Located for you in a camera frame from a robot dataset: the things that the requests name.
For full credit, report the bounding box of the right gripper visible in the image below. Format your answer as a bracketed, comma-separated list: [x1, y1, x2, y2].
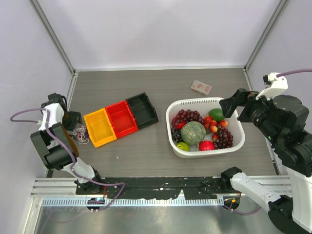
[218, 86, 280, 141]

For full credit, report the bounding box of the white cable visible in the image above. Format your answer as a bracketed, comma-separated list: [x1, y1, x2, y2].
[74, 125, 90, 145]

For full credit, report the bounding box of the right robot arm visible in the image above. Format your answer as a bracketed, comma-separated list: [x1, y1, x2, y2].
[219, 89, 312, 234]

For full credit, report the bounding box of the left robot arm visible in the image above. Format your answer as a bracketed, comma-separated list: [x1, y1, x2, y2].
[30, 93, 104, 195]

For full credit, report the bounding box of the green lime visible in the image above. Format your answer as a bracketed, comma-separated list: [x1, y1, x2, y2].
[209, 108, 225, 121]

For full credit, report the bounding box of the yellow plastic bin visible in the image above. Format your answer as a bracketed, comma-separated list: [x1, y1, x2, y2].
[84, 108, 117, 148]

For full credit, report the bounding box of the white plastic basket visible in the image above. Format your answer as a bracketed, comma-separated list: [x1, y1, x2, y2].
[166, 97, 245, 159]

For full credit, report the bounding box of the red white card box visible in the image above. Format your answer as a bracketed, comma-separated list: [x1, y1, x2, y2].
[190, 79, 212, 97]

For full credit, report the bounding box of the red plastic bin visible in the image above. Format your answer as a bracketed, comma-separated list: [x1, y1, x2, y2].
[105, 100, 138, 138]

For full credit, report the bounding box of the dark red grape bunch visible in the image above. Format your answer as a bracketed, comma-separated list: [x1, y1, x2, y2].
[171, 109, 205, 129]

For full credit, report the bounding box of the red apple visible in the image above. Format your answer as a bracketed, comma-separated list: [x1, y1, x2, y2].
[199, 140, 215, 151]

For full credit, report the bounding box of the green cantaloupe melon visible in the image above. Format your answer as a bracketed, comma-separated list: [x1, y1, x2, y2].
[181, 121, 206, 145]

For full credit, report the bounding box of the dark blue grape bunch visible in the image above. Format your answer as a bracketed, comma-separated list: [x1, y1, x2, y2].
[171, 128, 183, 143]

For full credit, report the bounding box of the small green apple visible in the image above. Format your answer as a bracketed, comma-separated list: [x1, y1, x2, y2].
[176, 142, 190, 152]

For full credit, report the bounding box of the black plastic bin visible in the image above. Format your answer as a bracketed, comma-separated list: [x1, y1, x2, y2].
[126, 92, 158, 129]

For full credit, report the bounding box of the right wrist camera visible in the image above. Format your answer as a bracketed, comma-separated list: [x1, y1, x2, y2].
[255, 72, 288, 100]

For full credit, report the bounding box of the slotted cable duct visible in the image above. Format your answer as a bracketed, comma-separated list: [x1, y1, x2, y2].
[41, 196, 224, 207]

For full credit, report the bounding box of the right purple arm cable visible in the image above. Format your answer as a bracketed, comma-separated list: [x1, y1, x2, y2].
[223, 68, 312, 215]

